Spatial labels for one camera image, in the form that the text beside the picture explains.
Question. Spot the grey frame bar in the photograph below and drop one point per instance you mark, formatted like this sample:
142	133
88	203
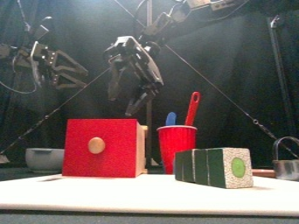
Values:
281	75

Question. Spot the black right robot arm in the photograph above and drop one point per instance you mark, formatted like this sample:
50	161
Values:
163	23

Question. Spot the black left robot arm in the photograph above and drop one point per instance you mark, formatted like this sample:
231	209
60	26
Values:
7	51

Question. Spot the wooden drawer cabinet box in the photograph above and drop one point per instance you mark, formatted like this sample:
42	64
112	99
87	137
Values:
146	131

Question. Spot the red plastic cup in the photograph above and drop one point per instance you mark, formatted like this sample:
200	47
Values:
175	148

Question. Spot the red-fronted wooden drawer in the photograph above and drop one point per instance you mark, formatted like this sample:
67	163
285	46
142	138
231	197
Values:
100	145

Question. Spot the grey bowl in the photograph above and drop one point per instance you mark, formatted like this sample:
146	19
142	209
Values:
44	159

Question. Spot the blue toy utensil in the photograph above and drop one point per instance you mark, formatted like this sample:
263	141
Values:
171	119

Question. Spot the red toy utensil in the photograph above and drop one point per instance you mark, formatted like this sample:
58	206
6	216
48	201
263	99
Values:
191	110

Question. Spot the green toy cucumber block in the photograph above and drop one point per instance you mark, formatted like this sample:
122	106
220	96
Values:
218	167

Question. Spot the white cutting board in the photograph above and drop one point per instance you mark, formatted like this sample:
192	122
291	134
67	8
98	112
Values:
136	195

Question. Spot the pinkish square tray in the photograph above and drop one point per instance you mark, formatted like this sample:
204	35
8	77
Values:
264	173

